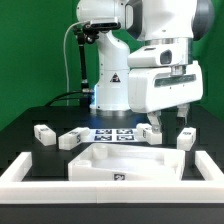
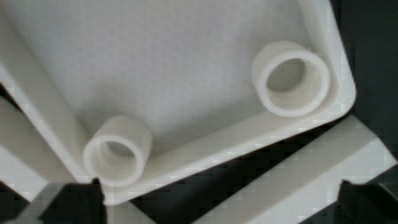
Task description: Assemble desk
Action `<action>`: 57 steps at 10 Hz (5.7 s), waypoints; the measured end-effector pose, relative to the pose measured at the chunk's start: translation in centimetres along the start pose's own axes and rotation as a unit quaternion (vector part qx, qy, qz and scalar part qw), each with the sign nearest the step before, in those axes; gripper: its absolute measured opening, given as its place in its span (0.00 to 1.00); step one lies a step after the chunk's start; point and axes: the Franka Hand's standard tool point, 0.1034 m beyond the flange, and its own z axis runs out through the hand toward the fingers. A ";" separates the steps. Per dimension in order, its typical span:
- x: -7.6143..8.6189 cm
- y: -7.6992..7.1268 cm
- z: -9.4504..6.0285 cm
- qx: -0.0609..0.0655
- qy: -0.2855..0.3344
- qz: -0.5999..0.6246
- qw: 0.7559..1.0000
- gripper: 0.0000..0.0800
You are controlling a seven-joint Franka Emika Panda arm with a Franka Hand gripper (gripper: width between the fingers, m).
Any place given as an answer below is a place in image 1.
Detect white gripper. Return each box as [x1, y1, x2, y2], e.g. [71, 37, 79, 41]
[128, 46, 203, 134]

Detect white desk tabletop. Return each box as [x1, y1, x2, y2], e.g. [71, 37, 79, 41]
[68, 143, 185, 181]

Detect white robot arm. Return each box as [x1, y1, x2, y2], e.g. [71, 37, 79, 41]
[76, 0, 214, 133]

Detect marker tag sheet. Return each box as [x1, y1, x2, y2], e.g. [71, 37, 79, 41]
[83, 128, 145, 142]

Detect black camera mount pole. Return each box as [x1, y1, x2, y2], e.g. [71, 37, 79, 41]
[73, 28, 93, 107]

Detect white camera cable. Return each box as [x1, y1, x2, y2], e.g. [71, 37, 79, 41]
[63, 20, 91, 93]

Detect black cables on table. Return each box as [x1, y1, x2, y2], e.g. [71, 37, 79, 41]
[44, 90, 84, 107]

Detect black camera on mount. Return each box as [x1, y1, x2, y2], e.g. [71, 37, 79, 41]
[83, 22, 121, 35]

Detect white U-shaped fence frame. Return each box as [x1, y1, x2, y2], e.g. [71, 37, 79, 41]
[0, 151, 224, 204]

